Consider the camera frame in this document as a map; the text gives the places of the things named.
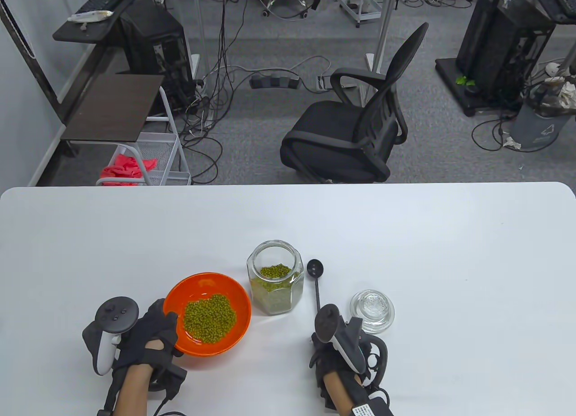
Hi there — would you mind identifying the person's right hand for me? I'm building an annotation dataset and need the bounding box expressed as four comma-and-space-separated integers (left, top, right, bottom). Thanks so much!
309, 333, 374, 392

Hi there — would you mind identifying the person's left hand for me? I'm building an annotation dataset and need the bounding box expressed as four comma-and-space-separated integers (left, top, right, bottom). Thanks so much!
112, 298, 185, 375

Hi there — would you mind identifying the orange bowl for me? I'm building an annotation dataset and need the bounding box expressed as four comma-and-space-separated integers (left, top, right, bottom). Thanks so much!
163, 273, 252, 357

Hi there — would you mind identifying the glass jar lid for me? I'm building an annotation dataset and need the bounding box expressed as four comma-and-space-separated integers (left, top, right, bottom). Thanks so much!
350, 290, 395, 335

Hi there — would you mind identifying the black measuring scoop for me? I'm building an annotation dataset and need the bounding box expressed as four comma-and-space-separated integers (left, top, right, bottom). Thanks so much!
307, 259, 324, 315

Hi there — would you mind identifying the green mung beans portion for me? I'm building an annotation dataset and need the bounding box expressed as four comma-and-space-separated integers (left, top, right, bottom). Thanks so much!
183, 294, 238, 344

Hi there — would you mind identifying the green mung beans heap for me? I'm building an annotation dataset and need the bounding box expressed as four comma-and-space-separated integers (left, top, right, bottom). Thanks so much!
250, 263, 303, 314

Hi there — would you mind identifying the person's left forearm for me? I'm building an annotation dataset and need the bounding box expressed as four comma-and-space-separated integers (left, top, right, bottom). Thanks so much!
115, 367, 153, 416

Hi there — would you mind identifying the person's right forearm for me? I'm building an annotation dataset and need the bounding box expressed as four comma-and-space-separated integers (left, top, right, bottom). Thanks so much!
323, 372, 360, 416

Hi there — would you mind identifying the black white right controller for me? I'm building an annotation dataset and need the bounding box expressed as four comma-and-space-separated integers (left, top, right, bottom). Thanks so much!
314, 304, 388, 387

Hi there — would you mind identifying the black white controller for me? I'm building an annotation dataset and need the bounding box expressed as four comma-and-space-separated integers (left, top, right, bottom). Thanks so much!
82, 296, 139, 376
314, 304, 388, 387

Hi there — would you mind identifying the black white left controller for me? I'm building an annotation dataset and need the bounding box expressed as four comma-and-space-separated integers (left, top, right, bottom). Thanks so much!
82, 296, 139, 376

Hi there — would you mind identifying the black battery pack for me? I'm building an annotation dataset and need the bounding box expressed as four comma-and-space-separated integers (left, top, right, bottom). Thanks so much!
349, 400, 394, 416

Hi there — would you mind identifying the glass jar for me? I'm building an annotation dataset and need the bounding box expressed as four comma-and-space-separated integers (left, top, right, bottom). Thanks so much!
247, 240, 305, 316

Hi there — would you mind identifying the red cloth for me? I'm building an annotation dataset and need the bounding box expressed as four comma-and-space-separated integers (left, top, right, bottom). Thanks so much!
100, 153, 158, 186

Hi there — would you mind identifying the black office chair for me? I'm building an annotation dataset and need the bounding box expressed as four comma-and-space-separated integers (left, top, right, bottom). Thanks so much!
280, 22, 429, 183

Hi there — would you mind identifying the dark wooden side table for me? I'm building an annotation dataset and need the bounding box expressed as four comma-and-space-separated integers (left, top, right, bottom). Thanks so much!
61, 73, 166, 143

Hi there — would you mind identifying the white floor socket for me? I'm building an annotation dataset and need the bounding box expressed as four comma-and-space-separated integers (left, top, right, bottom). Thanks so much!
317, 76, 356, 91

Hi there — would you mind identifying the black computer tower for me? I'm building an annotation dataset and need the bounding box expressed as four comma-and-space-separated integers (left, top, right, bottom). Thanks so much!
118, 2, 195, 115

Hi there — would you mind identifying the black power strip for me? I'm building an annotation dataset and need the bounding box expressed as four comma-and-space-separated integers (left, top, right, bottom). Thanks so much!
250, 73, 301, 90

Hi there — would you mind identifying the dark wooden desk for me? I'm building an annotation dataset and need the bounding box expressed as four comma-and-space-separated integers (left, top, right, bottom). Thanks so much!
53, 0, 151, 43

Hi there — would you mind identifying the black floor platform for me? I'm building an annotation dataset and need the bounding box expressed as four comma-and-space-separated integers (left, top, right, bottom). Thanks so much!
435, 58, 531, 116

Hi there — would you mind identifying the grey trash bin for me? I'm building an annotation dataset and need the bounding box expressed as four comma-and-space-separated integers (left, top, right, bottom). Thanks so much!
508, 76, 576, 149

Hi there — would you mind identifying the silver plastic packet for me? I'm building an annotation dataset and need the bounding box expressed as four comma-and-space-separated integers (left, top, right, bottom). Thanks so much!
67, 10, 114, 22

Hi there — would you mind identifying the metal wheeled cart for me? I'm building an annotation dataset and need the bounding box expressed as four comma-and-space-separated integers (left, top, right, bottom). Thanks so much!
338, 0, 393, 28

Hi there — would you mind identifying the chair wheel base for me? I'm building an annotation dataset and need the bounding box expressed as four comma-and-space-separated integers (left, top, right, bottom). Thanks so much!
261, 0, 312, 20

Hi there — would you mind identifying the tall black computer case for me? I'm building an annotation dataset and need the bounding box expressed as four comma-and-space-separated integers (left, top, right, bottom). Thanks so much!
455, 0, 556, 104

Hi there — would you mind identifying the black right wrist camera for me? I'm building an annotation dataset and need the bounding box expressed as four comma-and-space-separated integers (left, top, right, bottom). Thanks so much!
315, 376, 338, 410

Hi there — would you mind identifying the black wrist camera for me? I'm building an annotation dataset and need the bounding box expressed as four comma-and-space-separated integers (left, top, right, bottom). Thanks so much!
148, 362, 188, 400
315, 376, 338, 410

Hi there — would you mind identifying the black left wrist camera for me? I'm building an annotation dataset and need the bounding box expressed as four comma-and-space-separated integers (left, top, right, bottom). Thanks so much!
148, 362, 188, 400

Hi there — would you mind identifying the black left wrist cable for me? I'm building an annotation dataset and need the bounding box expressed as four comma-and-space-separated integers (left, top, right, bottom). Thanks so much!
153, 396, 188, 416

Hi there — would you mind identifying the white wire basket cart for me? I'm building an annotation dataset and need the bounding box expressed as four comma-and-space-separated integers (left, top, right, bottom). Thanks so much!
95, 87, 192, 186

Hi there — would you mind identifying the black looped floor cable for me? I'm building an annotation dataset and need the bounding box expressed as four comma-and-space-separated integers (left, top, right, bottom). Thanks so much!
472, 115, 528, 152

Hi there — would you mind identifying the black metal frame post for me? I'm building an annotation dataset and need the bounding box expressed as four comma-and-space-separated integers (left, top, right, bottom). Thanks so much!
0, 0, 64, 125

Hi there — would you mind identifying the black cable bundle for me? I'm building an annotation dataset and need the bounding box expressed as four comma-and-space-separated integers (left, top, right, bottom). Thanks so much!
180, 0, 249, 185

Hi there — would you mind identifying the white desk frame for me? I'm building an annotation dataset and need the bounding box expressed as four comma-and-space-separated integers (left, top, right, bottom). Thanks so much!
160, 0, 435, 108

